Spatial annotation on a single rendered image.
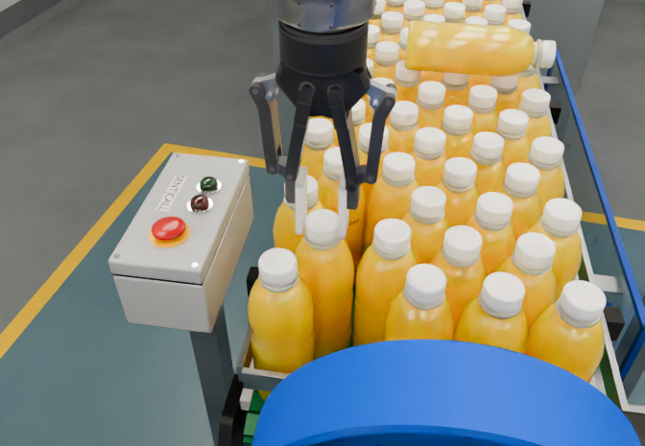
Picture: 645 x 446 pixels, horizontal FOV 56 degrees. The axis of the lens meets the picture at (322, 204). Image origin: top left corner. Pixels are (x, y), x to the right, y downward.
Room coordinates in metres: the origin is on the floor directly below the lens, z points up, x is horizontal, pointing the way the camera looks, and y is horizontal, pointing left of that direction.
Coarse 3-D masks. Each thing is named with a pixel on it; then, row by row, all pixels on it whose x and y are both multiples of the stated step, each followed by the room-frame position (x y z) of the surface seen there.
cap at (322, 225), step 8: (312, 216) 0.49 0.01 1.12; (320, 216) 0.49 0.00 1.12; (328, 216) 0.49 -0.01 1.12; (336, 216) 0.49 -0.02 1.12; (304, 224) 0.49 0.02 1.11; (312, 224) 0.48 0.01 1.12; (320, 224) 0.48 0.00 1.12; (328, 224) 0.48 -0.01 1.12; (336, 224) 0.48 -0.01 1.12; (312, 232) 0.47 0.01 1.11; (320, 232) 0.47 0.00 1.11; (328, 232) 0.47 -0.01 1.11; (336, 232) 0.47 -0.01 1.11; (312, 240) 0.47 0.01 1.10; (320, 240) 0.47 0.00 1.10; (328, 240) 0.47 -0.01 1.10
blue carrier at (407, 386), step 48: (288, 384) 0.24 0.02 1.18; (336, 384) 0.22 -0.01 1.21; (384, 384) 0.21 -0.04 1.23; (432, 384) 0.21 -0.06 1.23; (480, 384) 0.20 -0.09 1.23; (528, 384) 0.21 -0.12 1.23; (576, 384) 0.22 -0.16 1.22; (288, 432) 0.20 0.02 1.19; (336, 432) 0.19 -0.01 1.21; (384, 432) 0.18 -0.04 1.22; (432, 432) 0.18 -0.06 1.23; (480, 432) 0.18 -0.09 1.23; (528, 432) 0.18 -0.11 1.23; (576, 432) 0.18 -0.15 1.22; (624, 432) 0.20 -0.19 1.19
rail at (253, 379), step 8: (248, 368) 0.39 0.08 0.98; (248, 376) 0.39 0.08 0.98; (256, 376) 0.39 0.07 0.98; (264, 376) 0.39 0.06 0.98; (272, 376) 0.39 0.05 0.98; (280, 376) 0.38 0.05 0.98; (248, 384) 0.39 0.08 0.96; (256, 384) 0.39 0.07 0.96; (264, 384) 0.39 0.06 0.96; (272, 384) 0.38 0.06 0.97
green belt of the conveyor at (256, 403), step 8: (352, 304) 0.56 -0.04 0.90; (352, 312) 0.54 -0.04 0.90; (352, 320) 0.53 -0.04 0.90; (352, 328) 0.51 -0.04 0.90; (352, 336) 0.50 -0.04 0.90; (256, 392) 0.42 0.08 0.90; (256, 400) 0.41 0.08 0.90; (256, 408) 0.40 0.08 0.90; (248, 416) 0.38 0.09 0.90; (256, 416) 0.38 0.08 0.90; (248, 424) 0.38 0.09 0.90; (256, 424) 0.38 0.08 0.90; (248, 432) 0.37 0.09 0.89; (248, 440) 0.37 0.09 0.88
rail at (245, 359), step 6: (246, 336) 0.44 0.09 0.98; (246, 342) 0.43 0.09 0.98; (246, 348) 0.42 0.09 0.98; (240, 354) 0.41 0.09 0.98; (246, 354) 0.41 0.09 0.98; (240, 360) 0.41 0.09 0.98; (246, 360) 0.41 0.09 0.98; (240, 366) 0.40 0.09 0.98; (246, 366) 0.41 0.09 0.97; (240, 372) 0.40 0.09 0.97; (240, 378) 0.40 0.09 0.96
